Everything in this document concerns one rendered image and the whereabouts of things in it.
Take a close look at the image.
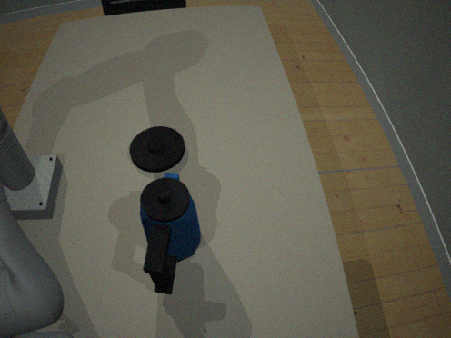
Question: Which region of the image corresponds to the black round disc with centre stud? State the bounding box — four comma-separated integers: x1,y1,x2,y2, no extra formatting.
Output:
129,126,185,173

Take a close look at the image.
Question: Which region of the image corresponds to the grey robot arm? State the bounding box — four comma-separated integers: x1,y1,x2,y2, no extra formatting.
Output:
0,107,74,338

